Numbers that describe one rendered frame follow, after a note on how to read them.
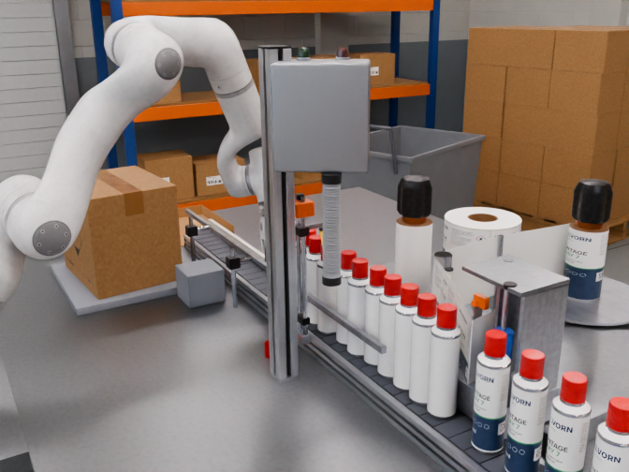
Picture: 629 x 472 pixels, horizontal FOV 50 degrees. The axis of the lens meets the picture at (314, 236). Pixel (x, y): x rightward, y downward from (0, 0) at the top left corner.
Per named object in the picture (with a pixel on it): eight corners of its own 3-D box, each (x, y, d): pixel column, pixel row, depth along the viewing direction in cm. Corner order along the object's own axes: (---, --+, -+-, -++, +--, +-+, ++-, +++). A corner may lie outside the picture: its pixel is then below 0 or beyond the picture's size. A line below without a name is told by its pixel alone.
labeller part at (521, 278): (569, 283, 110) (570, 277, 110) (519, 298, 105) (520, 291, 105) (508, 258, 122) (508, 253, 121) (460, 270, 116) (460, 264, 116)
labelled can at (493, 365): (510, 449, 111) (520, 335, 104) (486, 459, 108) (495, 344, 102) (487, 433, 115) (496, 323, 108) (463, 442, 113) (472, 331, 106)
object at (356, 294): (376, 353, 142) (378, 261, 135) (356, 360, 139) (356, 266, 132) (362, 343, 146) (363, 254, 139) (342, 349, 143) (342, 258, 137)
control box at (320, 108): (368, 173, 120) (370, 63, 114) (273, 172, 122) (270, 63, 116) (369, 160, 130) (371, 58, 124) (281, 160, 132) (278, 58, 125)
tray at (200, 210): (234, 237, 229) (234, 225, 228) (159, 250, 217) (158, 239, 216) (202, 214, 254) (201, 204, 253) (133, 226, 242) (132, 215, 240)
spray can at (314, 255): (328, 326, 154) (328, 241, 147) (305, 326, 154) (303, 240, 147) (329, 316, 159) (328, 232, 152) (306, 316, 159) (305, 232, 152)
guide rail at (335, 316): (387, 352, 128) (387, 346, 127) (381, 354, 127) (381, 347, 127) (188, 212, 216) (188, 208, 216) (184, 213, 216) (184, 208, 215)
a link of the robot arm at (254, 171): (250, 203, 163) (286, 197, 161) (240, 150, 163) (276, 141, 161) (259, 203, 172) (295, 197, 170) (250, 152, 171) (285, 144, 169)
